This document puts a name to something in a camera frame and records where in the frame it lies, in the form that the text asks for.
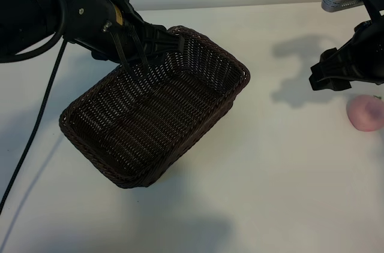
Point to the dark brown wicker basket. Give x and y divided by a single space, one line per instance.
165 121

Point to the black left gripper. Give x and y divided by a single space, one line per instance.
138 40

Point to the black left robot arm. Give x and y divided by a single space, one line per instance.
30 10

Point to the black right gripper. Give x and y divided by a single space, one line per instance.
357 61

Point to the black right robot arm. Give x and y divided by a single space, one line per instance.
380 61

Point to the pink peach with green leaf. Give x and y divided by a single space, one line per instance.
363 115

